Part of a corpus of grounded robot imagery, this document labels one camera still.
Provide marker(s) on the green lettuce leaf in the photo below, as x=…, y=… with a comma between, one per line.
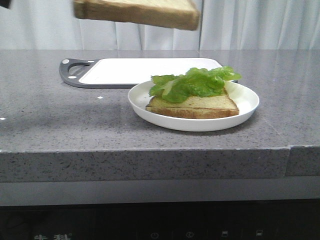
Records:
x=199, y=82

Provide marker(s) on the bread slice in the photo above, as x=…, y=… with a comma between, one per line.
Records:
x=174, y=14
x=195, y=107

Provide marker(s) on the white round plate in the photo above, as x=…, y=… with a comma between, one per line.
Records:
x=246, y=100

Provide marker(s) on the white cutting board grey rim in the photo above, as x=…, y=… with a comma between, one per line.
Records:
x=125, y=73

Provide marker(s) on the white curtain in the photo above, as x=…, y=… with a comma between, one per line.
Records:
x=224, y=25

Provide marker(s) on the black appliance front panel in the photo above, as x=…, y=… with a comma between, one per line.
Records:
x=216, y=220

